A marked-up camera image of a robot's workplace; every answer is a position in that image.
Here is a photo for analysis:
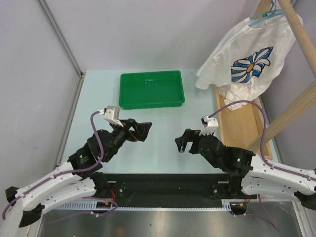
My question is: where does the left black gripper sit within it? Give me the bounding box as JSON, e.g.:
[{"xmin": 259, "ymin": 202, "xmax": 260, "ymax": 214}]
[{"xmin": 104, "ymin": 118, "xmax": 152, "ymax": 161}]

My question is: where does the white flower print t-shirt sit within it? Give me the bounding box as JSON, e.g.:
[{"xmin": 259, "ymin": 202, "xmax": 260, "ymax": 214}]
[{"xmin": 196, "ymin": 15, "xmax": 296, "ymax": 111}]

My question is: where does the light blue hanger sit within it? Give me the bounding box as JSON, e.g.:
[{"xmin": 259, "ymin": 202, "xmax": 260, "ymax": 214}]
[{"xmin": 248, "ymin": 0, "xmax": 284, "ymax": 27}]

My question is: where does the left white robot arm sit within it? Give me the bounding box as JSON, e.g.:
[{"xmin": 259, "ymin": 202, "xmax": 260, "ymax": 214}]
[{"xmin": 2, "ymin": 118, "xmax": 152, "ymax": 228}]

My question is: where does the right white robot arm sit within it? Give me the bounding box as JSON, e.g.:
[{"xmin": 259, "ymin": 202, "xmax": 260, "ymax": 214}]
[{"xmin": 175, "ymin": 129, "xmax": 316, "ymax": 210}]

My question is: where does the green plastic tray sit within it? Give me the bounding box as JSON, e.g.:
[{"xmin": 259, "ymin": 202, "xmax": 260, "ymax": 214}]
[{"xmin": 119, "ymin": 70, "xmax": 185, "ymax": 110}]

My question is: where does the wooden clothes rack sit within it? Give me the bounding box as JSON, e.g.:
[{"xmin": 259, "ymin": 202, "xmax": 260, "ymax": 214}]
[{"xmin": 218, "ymin": 0, "xmax": 316, "ymax": 163}]

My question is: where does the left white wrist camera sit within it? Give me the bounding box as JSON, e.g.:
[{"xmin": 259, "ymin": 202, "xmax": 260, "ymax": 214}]
[{"xmin": 97, "ymin": 106, "xmax": 123, "ymax": 127}]

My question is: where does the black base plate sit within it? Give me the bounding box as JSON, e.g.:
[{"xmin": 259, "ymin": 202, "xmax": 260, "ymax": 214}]
[{"xmin": 94, "ymin": 174, "xmax": 257, "ymax": 209}]

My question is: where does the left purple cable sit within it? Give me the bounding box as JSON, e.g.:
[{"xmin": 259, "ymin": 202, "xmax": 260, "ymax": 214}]
[{"xmin": 1, "ymin": 111, "xmax": 117, "ymax": 221}]

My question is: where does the white slotted cable duct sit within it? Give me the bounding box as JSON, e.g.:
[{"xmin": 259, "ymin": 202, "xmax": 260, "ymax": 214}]
[{"xmin": 55, "ymin": 199, "xmax": 247, "ymax": 212}]

